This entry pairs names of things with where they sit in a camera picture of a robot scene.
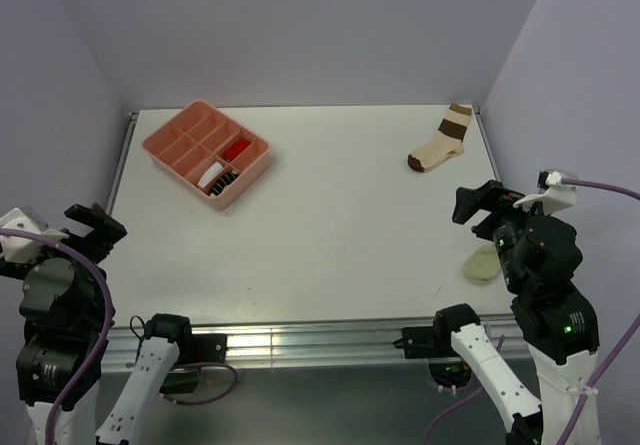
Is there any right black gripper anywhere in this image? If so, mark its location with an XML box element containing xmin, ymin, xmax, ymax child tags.
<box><xmin>450</xmin><ymin>175</ymin><xmax>553</xmax><ymax>289</ymax></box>

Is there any beige reindeer sock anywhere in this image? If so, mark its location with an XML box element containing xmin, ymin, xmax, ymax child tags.
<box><xmin>221</xmin><ymin>138</ymin><xmax>251</xmax><ymax>162</ymax></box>

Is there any pink compartment organizer tray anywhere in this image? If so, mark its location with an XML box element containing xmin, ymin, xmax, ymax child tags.
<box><xmin>142</xmin><ymin>100</ymin><xmax>271</xmax><ymax>211</ymax></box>

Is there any cream brown striped sock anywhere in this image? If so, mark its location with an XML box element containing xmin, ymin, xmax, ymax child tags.
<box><xmin>407</xmin><ymin>103</ymin><xmax>473</xmax><ymax>173</ymax></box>

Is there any black white striped ankle sock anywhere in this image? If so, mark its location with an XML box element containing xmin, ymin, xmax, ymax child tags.
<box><xmin>209</xmin><ymin>171</ymin><xmax>239</xmax><ymax>197</ymax></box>

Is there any white sock with black stripes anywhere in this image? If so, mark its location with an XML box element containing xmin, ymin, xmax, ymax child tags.
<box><xmin>197</xmin><ymin>162</ymin><xmax>224</xmax><ymax>188</ymax></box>

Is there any aluminium table front rail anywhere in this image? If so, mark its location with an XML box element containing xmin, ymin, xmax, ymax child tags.
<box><xmin>102</xmin><ymin>315</ymin><xmax>529</xmax><ymax>373</ymax></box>

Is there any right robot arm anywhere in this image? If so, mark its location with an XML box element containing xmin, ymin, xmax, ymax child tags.
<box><xmin>432</xmin><ymin>171</ymin><xmax>602</xmax><ymax>444</ymax></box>

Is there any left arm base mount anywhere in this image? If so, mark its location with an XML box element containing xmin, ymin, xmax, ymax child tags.
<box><xmin>160</xmin><ymin>333</ymin><xmax>228</xmax><ymax>402</ymax></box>

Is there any pale green ankle sock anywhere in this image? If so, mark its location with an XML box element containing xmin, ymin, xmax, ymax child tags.
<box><xmin>461</xmin><ymin>245</ymin><xmax>501</xmax><ymax>285</ymax></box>

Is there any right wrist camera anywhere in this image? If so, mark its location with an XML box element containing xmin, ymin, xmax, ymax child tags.
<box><xmin>513</xmin><ymin>169</ymin><xmax>578</xmax><ymax>215</ymax></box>

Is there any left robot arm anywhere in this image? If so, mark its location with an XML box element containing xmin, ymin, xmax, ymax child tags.
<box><xmin>1</xmin><ymin>205</ymin><xmax>195</xmax><ymax>444</ymax></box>

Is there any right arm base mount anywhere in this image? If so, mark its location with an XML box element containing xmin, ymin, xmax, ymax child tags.
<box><xmin>393</xmin><ymin>326</ymin><xmax>473</xmax><ymax>394</ymax></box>

